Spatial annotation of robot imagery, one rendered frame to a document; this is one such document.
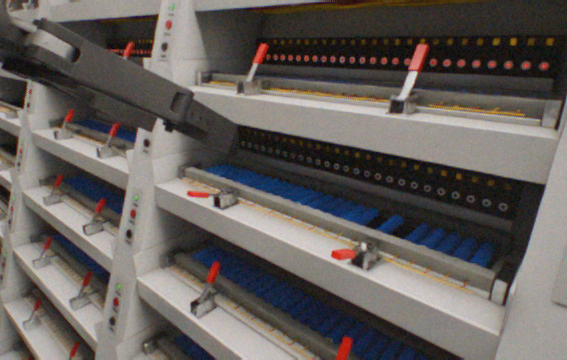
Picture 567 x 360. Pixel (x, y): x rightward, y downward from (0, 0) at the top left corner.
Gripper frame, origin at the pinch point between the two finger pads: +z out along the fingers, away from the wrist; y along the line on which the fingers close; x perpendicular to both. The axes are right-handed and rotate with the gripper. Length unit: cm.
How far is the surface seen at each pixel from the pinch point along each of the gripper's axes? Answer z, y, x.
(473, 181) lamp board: 33.1, 21.4, 8.2
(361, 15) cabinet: 31.9, -5.5, 34.4
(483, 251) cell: 29.8, 25.6, -0.9
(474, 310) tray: 22.6, 27.4, -7.6
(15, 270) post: 32, -100, -54
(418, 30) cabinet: 32.6, 6.1, 31.5
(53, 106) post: 24, -100, 1
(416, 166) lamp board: 32.8, 13.3, 8.6
